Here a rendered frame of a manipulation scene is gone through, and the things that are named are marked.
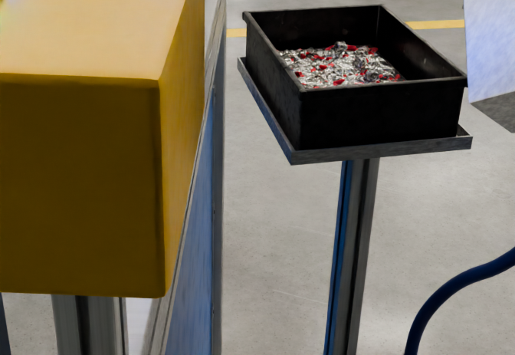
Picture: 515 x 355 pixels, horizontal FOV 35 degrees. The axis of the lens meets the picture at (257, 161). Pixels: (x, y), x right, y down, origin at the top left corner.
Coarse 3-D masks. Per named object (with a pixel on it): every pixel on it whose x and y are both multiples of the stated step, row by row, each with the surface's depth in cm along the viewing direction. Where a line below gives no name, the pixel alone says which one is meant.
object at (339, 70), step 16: (320, 48) 91; (368, 48) 91; (288, 64) 86; (304, 64) 86; (320, 64) 86; (336, 64) 86; (352, 64) 86; (368, 64) 87; (384, 64) 87; (304, 80) 83; (320, 80) 83; (336, 80) 83; (352, 80) 83; (384, 80) 84; (400, 80) 83
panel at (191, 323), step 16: (208, 112) 115; (208, 128) 116; (208, 144) 117; (208, 160) 119; (208, 176) 120; (208, 192) 122; (192, 208) 94; (208, 208) 123; (192, 224) 95; (208, 224) 125; (192, 240) 96; (208, 240) 127; (192, 256) 97; (208, 256) 128; (192, 272) 98; (208, 272) 130; (176, 288) 79; (192, 288) 99; (208, 288) 132; (176, 304) 80; (192, 304) 100; (208, 304) 134; (176, 320) 80; (192, 320) 101; (208, 320) 136; (176, 336) 81; (192, 336) 102; (208, 336) 137; (176, 352) 82; (192, 352) 103; (208, 352) 139
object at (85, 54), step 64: (0, 0) 31; (64, 0) 31; (128, 0) 31; (192, 0) 33; (0, 64) 25; (64, 64) 25; (128, 64) 26; (192, 64) 35; (0, 128) 26; (64, 128) 26; (128, 128) 26; (192, 128) 36; (0, 192) 27; (64, 192) 27; (128, 192) 27; (0, 256) 28; (64, 256) 28; (128, 256) 28
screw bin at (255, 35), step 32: (256, 32) 84; (288, 32) 91; (320, 32) 92; (352, 32) 93; (384, 32) 92; (416, 32) 84; (256, 64) 86; (416, 64) 84; (448, 64) 77; (288, 96) 75; (320, 96) 71; (352, 96) 72; (384, 96) 73; (416, 96) 74; (448, 96) 75; (288, 128) 77; (320, 128) 73; (352, 128) 74; (384, 128) 75; (416, 128) 76; (448, 128) 77
